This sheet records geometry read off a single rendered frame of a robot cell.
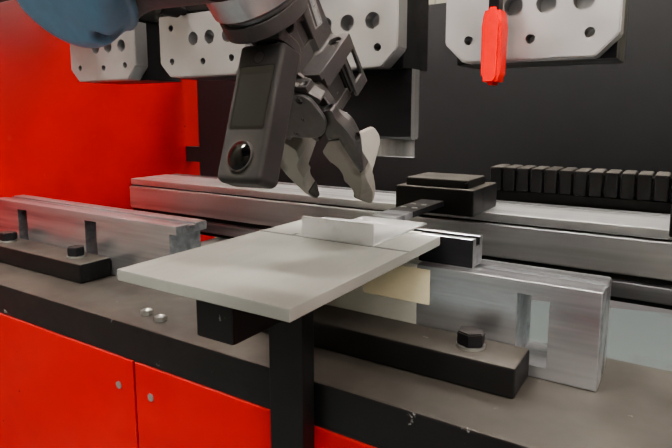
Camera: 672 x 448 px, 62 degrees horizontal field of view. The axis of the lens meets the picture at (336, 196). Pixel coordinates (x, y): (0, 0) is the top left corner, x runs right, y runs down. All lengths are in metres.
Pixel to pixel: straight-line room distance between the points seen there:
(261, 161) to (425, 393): 0.26
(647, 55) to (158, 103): 1.09
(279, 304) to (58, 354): 0.54
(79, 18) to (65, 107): 1.03
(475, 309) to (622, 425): 0.16
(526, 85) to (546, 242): 0.37
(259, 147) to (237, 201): 0.67
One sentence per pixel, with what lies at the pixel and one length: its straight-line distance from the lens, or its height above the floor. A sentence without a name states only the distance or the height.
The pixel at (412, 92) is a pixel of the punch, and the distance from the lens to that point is 0.61.
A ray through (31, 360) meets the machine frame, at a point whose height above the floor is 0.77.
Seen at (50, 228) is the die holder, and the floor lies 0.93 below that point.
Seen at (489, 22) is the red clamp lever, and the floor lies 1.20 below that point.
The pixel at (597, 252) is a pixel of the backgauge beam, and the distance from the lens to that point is 0.82.
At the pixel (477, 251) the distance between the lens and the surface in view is 0.61.
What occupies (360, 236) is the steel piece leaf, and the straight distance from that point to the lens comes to 0.55.
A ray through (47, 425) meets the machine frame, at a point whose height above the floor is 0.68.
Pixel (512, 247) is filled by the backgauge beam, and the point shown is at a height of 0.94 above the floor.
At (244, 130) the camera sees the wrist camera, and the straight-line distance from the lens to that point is 0.45.
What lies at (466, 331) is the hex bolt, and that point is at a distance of 0.57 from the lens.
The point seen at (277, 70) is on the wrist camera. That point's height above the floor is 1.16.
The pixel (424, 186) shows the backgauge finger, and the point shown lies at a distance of 0.82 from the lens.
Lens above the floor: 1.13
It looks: 8 degrees down
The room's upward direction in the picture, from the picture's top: straight up
